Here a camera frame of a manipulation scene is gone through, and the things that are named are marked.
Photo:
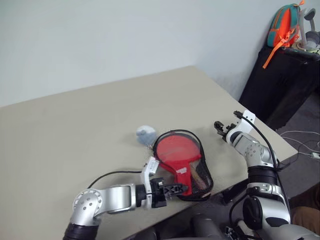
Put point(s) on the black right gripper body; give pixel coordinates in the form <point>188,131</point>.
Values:
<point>229,130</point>

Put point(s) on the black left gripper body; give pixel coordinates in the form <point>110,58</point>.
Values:
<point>158,198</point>

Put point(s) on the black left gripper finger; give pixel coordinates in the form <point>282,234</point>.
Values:
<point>178,187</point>
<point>172,194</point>

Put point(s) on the black mesh red paddle case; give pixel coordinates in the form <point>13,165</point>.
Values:
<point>183,181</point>

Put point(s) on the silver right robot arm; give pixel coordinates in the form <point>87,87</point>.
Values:
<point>260,155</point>

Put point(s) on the red table tennis paddle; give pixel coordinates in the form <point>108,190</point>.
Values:
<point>175,148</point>

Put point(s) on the dark grey rounded shape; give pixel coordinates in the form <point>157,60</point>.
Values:
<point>206,226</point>

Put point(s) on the grey-blue fluffy pompom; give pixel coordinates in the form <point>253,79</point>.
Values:
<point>145,135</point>

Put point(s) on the black cabinet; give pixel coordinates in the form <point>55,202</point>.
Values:
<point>280,87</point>

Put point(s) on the white power adapter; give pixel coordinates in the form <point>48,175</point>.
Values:
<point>313,155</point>

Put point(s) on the brown object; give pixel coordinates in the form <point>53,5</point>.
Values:
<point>306,210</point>

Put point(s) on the silver robot torso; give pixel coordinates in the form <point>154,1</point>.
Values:
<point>282,232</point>

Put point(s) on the teal and orange backpack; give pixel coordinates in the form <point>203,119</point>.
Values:
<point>283,27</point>

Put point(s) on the grey curved stand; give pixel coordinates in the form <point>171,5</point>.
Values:
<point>308,27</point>

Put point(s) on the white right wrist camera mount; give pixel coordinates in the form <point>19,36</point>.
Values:
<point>246,123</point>

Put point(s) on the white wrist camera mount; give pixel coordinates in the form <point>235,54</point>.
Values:
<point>147,172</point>
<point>246,123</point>

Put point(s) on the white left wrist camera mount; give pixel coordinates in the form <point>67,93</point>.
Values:
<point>147,172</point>

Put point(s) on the black bracket under table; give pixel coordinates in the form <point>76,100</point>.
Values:
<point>235,191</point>

